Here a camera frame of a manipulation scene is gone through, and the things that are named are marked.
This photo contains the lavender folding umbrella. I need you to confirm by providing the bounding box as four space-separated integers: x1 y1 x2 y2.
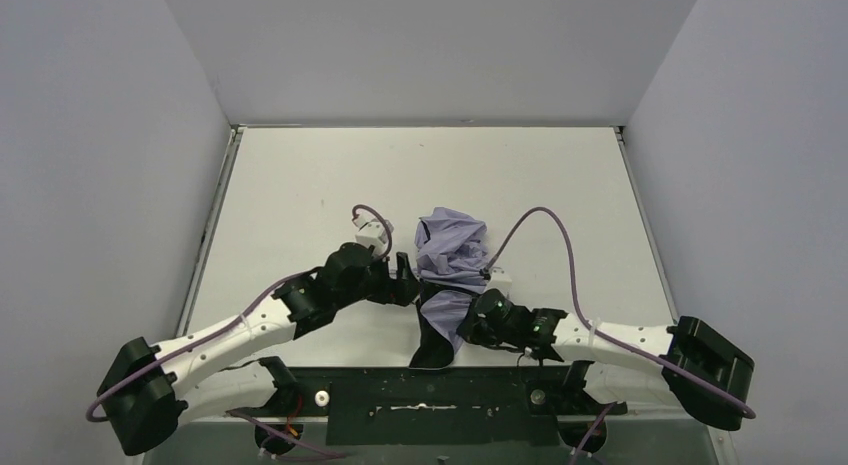
409 207 488 371

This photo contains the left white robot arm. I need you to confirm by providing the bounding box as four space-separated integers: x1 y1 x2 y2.
86 242 420 456

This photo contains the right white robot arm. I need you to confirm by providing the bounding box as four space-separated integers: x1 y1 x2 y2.
458 289 756 431

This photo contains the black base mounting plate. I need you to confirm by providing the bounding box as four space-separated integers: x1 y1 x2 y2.
247 365 604 446

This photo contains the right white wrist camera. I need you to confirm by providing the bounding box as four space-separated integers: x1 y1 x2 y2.
482 267 513 297

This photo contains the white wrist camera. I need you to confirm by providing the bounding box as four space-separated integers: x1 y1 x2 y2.
352 215 393 258
482 267 513 297

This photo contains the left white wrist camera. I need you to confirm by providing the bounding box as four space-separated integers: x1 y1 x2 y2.
352 215 393 258

